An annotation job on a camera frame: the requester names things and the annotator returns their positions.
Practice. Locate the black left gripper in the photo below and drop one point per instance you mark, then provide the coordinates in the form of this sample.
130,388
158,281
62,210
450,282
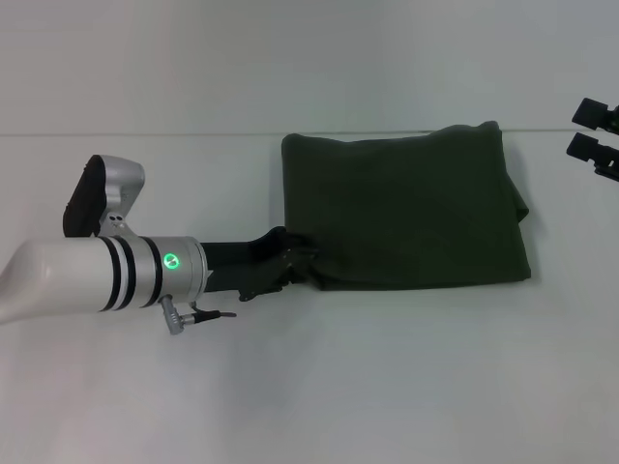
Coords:
242,268

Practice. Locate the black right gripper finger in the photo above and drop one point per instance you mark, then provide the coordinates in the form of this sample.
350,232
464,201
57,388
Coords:
592,113
592,152

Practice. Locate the dark green t-shirt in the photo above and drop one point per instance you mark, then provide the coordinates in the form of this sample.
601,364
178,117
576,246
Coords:
401,212

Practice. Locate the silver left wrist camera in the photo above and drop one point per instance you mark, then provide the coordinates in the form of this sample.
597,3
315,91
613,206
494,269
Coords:
101,193

